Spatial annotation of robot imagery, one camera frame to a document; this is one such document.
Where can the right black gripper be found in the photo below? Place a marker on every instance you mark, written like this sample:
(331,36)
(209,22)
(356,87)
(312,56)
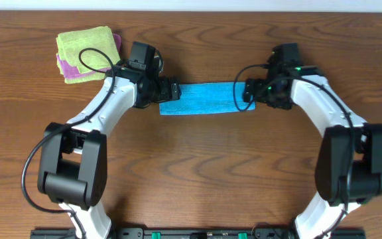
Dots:
(259,95)

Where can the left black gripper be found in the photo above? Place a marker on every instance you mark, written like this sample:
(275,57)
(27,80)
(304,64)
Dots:
(165,95)

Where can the blue cloth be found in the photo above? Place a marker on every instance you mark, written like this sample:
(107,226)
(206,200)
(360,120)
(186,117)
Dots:
(201,99)

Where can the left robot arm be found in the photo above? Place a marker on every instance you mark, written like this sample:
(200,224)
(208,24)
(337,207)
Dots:
(73,160)

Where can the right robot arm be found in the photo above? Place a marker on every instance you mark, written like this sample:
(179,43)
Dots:
(348,171)

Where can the bottom green folded towel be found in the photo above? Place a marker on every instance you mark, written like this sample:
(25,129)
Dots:
(72,76)

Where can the green folded towel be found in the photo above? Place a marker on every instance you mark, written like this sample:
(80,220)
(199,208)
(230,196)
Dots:
(72,76)
(70,44)

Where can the top green folded towel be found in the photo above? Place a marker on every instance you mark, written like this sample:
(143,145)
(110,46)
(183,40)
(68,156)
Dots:
(70,44)

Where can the purple folded towel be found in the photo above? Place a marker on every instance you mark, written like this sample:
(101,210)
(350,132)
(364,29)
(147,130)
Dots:
(93,65)

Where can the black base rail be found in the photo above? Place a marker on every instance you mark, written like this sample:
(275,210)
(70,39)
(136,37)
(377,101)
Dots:
(139,233)

